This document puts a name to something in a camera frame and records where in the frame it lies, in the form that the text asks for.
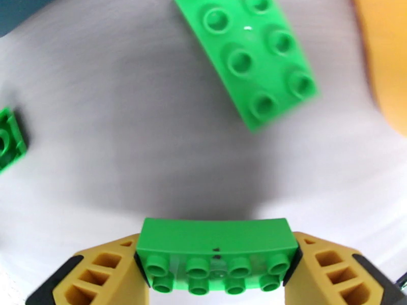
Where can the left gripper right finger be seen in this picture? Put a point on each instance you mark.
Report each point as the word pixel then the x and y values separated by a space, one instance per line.
pixel 334 275

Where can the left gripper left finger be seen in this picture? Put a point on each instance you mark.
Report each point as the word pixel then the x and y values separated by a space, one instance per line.
pixel 105 275

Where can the long green lego brick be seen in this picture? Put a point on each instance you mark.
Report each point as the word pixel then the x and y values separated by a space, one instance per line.
pixel 254 56
pixel 216 237

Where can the small green lego brick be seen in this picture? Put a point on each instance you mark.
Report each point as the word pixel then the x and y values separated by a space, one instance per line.
pixel 9 139

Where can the yellow plastic container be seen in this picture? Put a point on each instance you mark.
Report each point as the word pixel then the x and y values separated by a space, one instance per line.
pixel 388 59

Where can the dark teal plastic container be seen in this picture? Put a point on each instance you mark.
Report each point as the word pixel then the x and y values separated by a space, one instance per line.
pixel 19 8

